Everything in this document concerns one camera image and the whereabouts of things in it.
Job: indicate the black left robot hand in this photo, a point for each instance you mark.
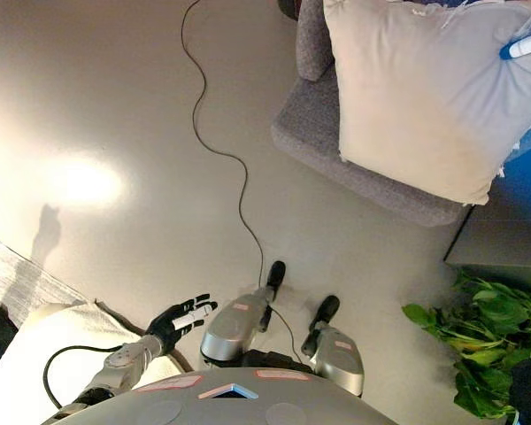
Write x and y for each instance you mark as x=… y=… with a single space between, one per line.
x=172 y=322

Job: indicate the small red-edged label sticker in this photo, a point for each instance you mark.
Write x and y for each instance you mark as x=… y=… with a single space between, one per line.
x=283 y=375

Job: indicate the grey robot torso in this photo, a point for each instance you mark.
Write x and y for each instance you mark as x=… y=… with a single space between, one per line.
x=230 y=407

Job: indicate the green leafy plant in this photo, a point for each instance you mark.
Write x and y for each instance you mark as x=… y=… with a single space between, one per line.
x=482 y=345

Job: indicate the white cushion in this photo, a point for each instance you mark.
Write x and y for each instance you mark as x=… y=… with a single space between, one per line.
x=40 y=354

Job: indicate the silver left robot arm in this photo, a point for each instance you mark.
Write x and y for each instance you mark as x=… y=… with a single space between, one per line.
x=124 y=363

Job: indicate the black robot foot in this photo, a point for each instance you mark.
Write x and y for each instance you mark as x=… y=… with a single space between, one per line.
x=275 y=274
x=327 y=310

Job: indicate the grey woven rug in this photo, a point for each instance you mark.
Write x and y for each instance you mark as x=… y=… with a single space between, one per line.
x=13 y=279

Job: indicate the grey fabric armchair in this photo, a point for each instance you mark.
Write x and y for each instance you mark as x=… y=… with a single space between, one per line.
x=318 y=133

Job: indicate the silver right robot leg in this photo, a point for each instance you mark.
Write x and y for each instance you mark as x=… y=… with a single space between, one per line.
x=338 y=354

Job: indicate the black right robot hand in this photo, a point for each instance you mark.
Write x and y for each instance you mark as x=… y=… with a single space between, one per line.
x=526 y=45

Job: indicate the large red-edged label sticker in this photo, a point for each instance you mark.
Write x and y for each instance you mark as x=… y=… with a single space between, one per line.
x=172 y=383

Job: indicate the black right robot foot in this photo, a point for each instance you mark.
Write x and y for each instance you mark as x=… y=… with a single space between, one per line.
x=327 y=310

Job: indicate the black left robot foot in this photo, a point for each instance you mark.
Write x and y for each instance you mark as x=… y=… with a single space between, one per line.
x=275 y=274

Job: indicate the cream fringed pillow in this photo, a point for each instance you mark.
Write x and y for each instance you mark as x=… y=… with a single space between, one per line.
x=425 y=97

